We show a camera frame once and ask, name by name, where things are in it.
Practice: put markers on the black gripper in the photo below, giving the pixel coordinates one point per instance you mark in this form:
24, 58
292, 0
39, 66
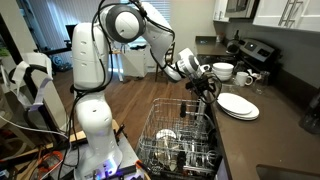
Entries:
202, 82

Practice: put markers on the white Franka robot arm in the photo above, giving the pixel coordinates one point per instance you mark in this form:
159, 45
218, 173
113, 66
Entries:
96, 120

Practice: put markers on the dishwasher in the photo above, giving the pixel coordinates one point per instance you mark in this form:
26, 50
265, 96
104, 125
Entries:
204, 108

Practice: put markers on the glass cup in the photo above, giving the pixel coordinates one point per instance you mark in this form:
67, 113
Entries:
230, 87

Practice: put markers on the black tumbler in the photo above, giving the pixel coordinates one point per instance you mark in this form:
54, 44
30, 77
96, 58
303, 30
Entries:
183, 109

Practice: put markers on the white coffee mug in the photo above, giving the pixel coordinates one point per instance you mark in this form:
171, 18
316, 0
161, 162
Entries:
240, 79

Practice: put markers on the small white ceramic piece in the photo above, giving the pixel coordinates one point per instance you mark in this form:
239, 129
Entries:
255, 74

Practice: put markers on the black kettle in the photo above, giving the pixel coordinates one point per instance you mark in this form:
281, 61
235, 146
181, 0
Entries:
233, 46

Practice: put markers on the small white dish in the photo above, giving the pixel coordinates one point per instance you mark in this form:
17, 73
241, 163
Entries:
165, 134

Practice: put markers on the wooden chair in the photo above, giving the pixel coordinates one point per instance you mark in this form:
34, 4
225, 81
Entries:
170, 50

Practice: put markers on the black cup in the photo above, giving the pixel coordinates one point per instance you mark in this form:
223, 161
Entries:
180, 160

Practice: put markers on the wooden top white table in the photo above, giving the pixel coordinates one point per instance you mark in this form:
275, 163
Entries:
133, 63

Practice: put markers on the white upper cabinet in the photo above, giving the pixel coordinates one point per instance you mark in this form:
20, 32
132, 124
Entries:
220, 10
266, 11

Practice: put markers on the stainless steel microwave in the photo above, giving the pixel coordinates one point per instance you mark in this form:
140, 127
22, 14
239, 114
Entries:
238, 7

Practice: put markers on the black orange clamp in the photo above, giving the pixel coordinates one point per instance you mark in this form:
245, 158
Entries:
141, 166

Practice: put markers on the white window blinds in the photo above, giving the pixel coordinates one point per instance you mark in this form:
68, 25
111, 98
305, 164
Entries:
166, 5

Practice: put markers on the gray robot mounting table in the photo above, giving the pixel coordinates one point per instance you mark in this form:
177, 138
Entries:
128, 156

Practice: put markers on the wooden board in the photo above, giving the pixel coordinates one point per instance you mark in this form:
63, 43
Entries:
77, 136

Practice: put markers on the black exercise bike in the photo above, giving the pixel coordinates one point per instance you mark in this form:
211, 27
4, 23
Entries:
60, 61

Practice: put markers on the white black equipment stand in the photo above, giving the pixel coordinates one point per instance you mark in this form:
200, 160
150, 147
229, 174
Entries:
36, 60

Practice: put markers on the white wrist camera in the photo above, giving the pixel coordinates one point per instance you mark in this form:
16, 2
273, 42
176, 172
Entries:
205, 68

